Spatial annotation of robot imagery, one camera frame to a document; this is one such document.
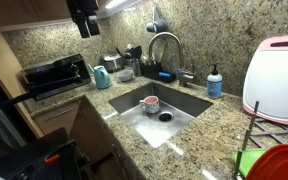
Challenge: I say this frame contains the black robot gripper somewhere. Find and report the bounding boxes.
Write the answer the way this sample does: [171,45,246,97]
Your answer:
[66,0,101,39]

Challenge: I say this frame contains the silver rice cooker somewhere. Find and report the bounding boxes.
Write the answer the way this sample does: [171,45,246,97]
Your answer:
[99,52,124,74]

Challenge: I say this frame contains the teal watering can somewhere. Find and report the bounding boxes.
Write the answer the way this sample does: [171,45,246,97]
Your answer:
[87,63,113,90]

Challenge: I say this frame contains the black kitchen utensils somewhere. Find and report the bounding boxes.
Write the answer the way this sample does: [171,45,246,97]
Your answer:
[115,44,144,63]

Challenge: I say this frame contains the black toaster oven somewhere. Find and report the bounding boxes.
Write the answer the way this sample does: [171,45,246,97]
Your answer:
[19,53,92,102]

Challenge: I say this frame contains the small grey bowl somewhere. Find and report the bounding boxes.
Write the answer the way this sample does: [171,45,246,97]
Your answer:
[116,69,134,83]

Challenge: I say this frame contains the metal utensil holder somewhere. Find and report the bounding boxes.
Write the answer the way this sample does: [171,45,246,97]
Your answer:
[130,59,143,78]

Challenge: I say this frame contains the dark grey measuring cup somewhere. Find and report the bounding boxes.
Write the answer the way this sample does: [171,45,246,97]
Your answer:
[153,6,169,34]

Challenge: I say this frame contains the wooden upper cabinet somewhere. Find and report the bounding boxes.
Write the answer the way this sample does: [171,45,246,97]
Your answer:
[0,0,72,30]

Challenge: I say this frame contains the silver gooseneck faucet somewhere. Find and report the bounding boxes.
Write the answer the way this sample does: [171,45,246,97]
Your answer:
[148,31,197,88]

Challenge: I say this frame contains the wooden drawer front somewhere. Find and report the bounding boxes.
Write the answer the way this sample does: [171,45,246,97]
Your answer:
[33,100,82,134]

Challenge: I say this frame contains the floral mug with pink inside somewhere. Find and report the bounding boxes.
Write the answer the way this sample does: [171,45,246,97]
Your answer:
[139,95,161,115]

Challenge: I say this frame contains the wooden base cabinet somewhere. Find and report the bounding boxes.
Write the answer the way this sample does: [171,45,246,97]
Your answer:
[32,94,142,180]

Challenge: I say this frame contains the black stand bar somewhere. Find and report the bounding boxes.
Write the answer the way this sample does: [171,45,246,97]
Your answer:
[0,91,38,116]

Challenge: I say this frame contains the black sink drain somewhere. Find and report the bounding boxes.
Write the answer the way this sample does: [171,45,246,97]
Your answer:
[157,111,174,123]

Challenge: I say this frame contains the stainless steel sink basin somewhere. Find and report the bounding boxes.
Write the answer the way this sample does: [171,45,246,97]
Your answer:
[108,81,214,149]

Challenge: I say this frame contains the orange latch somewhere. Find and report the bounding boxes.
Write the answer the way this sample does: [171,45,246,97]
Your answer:
[44,153,61,164]

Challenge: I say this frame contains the blue soap pump bottle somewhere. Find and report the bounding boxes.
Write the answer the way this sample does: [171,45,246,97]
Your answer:
[206,63,224,100]

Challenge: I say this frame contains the black equipment case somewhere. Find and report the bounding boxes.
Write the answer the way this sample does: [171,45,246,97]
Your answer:
[0,128,85,180]

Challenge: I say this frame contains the metal dish rack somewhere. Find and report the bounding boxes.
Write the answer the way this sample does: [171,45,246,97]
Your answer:
[233,100,288,179]

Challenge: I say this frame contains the white cutting board pink rim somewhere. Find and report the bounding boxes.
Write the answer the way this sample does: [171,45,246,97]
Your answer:
[242,34,288,127]

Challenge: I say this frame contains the green plastic lid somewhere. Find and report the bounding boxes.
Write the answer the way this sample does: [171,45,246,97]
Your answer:
[231,148,268,178]

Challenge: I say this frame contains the red plastic lid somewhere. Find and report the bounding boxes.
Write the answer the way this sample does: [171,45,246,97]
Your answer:
[245,143,288,180]

